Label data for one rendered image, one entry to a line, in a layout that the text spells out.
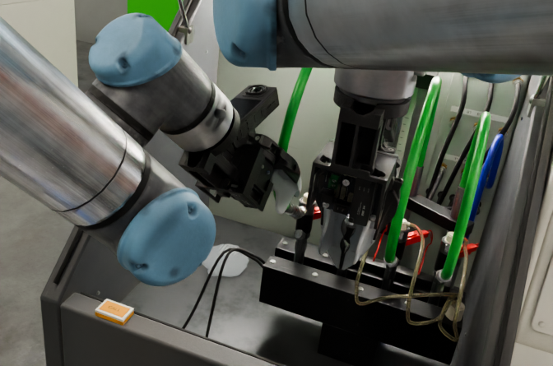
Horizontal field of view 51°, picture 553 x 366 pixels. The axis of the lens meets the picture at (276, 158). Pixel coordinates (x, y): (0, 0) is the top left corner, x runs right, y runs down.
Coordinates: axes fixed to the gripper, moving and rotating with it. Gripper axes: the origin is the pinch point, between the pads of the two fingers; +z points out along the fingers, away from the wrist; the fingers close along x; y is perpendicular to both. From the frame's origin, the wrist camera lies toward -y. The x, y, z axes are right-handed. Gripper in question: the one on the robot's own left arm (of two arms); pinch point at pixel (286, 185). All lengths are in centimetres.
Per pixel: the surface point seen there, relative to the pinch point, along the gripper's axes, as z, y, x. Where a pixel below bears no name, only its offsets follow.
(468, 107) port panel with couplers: 31.7, -33.6, 12.7
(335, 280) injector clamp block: 25.8, 5.9, -0.4
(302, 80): -8.9, -11.6, 2.3
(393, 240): 7.1, 2.8, 14.4
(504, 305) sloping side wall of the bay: 20.4, 4.8, 27.4
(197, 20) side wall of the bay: 3.0, -31.9, -33.8
